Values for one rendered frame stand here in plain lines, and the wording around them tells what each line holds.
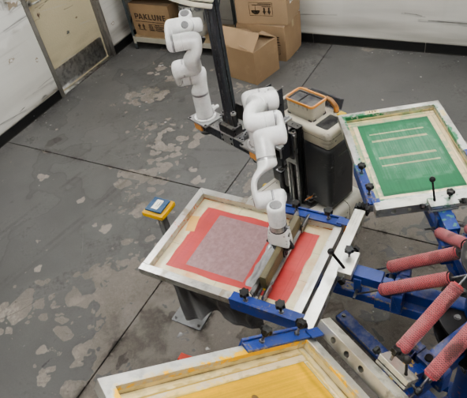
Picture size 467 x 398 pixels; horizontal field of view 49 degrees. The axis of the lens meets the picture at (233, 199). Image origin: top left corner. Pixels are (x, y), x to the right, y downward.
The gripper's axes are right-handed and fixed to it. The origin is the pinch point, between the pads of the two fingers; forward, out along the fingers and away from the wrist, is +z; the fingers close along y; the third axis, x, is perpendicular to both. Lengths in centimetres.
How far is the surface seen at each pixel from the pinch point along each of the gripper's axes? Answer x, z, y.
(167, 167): -133, 104, 177
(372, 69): -333, 105, 53
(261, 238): -9.3, 6.6, 14.9
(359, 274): 2.2, -2.3, -35.7
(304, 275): 4.2, 6.3, -12.4
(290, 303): 20.2, 6.2, -12.4
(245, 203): -25.3, 3.3, 30.8
